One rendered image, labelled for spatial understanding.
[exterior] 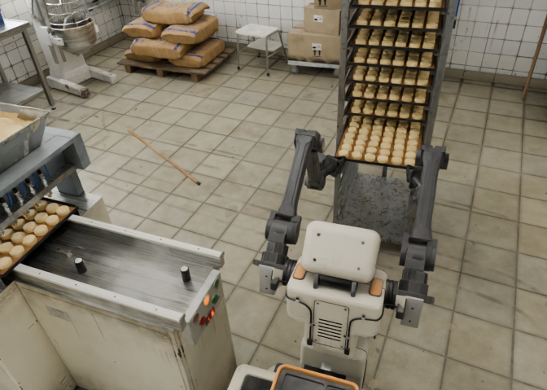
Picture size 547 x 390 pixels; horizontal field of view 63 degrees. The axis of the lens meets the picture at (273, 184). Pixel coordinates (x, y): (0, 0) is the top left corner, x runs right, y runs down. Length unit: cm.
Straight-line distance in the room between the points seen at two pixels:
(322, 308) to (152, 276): 70
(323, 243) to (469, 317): 159
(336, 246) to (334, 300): 16
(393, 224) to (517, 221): 89
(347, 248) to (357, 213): 171
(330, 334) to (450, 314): 141
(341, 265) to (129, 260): 89
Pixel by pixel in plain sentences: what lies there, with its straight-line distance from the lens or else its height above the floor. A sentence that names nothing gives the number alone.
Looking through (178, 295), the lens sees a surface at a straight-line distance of 167.
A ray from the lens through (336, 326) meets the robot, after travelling 139.
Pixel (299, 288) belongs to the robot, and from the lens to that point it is 133.
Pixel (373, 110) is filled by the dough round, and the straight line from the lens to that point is 245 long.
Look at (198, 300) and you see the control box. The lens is 164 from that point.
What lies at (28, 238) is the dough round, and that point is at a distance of 200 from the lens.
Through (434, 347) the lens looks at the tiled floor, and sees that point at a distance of 259.
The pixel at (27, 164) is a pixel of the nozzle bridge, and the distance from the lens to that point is 193.
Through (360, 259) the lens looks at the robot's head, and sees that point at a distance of 127.
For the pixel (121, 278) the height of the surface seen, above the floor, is 84.
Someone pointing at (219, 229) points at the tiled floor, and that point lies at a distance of 313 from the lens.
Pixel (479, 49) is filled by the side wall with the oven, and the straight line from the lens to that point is 519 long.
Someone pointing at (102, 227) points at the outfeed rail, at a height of 90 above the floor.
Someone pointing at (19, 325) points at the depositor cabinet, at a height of 65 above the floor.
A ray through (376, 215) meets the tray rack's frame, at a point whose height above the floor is 15.
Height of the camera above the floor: 210
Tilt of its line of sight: 37 degrees down
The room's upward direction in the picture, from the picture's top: 4 degrees counter-clockwise
